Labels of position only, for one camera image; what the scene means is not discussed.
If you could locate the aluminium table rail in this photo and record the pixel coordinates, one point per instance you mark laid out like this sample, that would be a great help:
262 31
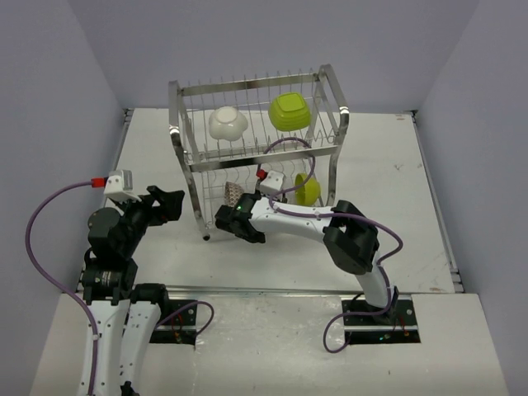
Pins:
217 290

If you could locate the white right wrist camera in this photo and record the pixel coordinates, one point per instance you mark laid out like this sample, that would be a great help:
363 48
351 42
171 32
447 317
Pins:
270 182

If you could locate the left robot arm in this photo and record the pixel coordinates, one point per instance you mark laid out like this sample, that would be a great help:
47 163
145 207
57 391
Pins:
121 314

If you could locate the white scalloped bowl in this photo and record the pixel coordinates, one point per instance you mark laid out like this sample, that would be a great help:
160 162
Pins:
227 123

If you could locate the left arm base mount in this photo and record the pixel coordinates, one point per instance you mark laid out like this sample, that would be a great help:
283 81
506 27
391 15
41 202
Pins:
180 329

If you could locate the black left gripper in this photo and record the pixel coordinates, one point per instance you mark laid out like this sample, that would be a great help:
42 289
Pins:
169 208

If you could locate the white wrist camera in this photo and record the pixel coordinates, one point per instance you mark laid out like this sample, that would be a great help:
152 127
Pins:
119 186
270 182

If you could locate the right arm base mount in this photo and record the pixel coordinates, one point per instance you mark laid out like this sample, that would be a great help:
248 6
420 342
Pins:
400 328

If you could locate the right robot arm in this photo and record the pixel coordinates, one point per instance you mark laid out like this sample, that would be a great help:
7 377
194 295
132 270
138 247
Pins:
351 240

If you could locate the green round bowl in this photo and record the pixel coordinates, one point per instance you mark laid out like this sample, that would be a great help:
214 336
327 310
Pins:
308 193

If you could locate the stainless steel dish rack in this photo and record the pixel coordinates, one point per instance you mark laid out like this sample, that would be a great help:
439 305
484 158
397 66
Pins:
208 163

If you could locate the brown patterned bowl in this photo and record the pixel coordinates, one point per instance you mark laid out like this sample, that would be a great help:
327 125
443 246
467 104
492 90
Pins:
232 193

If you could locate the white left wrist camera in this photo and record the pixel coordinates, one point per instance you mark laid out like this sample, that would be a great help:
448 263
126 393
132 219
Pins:
119 186

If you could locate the green square bowl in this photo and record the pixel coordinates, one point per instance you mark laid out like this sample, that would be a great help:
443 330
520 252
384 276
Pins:
289 112

